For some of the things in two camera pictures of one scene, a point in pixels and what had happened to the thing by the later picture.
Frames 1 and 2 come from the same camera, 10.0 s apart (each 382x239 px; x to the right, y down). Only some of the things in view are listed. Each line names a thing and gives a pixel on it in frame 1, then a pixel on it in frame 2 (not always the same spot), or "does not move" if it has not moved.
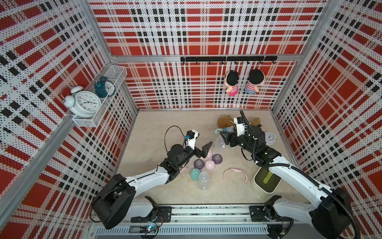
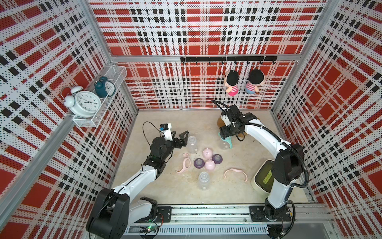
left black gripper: (204, 152) to (183, 142)
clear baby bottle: (204, 180) does not move
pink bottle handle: (238, 171) does not move
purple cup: (217, 159) does not move
